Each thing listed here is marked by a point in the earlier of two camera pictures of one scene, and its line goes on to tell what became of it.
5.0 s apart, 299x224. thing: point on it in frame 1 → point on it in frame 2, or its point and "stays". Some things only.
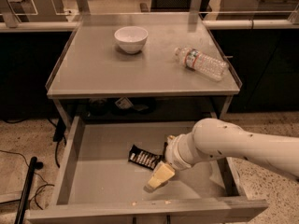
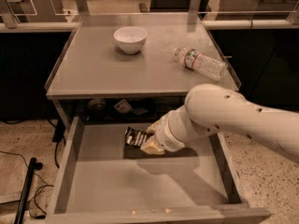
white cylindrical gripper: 173,156 → 164,135
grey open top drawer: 97,184 stays
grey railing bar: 206,24 stays
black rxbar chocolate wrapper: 144,157 → 135,137
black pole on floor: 24,196 stays
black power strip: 60,131 stays
